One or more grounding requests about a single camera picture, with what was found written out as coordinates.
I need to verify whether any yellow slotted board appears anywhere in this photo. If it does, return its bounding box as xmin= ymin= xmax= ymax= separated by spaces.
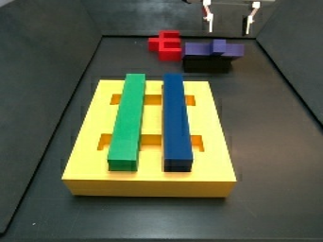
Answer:
xmin=61 ymin=80 xmax=236 ymax=198

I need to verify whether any blue bar block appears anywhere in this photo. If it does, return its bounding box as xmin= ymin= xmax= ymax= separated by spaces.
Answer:
xmin=163 ymin=74 xmax=193 ymax=172

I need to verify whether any red E-shaped block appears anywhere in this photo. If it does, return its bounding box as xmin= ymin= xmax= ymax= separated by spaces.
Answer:
xmin=148 ymin=30 xmax=181 ymax=61

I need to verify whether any purple E-shaped block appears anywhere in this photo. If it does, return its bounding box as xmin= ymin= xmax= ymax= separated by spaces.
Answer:
xmin=183 ymin=39 xmax=244 ymax=59

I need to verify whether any green bar block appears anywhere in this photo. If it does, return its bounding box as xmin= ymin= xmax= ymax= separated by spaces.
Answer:
xmin=107 ymin=74 xmax=145 ymax=171

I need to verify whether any black angle fixture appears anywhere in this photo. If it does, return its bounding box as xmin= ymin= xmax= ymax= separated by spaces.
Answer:
xmin=183 ymin=57 xmax=232 ymax=73

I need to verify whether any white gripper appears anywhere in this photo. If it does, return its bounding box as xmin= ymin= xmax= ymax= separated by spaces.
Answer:
xmin=183 ymin=0 xmax=276 ymax=35

